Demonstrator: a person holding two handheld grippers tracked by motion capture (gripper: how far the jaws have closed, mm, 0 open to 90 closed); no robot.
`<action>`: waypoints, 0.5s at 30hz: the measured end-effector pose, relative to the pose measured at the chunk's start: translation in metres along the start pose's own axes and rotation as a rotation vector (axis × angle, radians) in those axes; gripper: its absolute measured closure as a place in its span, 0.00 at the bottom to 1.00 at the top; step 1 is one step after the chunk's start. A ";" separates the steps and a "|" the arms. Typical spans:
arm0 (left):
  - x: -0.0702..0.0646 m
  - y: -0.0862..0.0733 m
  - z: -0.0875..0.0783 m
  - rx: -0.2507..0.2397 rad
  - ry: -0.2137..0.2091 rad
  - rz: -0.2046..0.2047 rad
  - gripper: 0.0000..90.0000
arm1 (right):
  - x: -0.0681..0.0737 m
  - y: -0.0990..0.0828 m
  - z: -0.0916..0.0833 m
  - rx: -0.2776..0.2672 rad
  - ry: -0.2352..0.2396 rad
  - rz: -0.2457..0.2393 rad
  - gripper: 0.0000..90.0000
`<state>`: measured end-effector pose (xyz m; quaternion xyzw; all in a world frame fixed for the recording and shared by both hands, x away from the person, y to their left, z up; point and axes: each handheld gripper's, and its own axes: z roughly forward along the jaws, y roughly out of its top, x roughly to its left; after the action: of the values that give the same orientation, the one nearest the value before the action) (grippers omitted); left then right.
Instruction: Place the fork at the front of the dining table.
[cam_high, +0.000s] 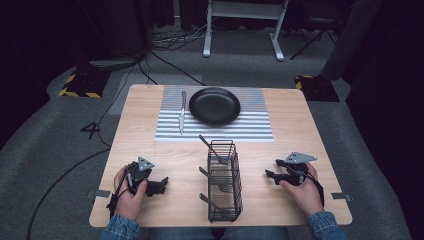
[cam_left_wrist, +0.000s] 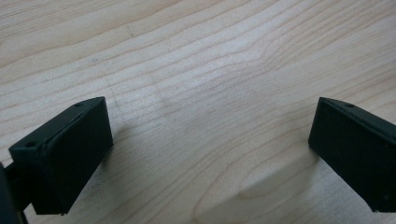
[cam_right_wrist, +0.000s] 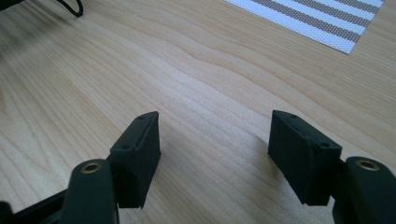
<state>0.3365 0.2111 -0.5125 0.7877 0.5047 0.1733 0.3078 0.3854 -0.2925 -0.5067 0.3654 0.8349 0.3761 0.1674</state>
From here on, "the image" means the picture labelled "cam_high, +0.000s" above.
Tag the black round plate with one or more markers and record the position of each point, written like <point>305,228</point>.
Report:
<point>215,106</point>

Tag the person's right hand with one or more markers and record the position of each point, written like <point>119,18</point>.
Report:
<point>308,196</point>

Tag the white metal desk frame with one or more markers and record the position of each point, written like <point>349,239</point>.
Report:
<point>208,36</point>

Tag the person's left hand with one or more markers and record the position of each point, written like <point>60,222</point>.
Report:
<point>128,205</point>

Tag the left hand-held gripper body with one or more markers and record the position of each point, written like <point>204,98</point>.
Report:
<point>140,175</point>

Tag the grey striped placemat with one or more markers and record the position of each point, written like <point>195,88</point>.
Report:
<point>233,131</point>

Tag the black tripod stand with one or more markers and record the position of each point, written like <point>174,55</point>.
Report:
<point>313,38</point>

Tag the grey tape piece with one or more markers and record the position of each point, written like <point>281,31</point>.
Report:
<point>341,196</point>
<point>100,193</point>

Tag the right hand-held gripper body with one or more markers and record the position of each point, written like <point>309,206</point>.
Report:
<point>296,173</point>

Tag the silver table knife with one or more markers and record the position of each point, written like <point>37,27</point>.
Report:
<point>182,115</point>

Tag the black yellow striped stand base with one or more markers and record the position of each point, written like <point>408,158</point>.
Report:
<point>85,85</point>
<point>318,88</point>

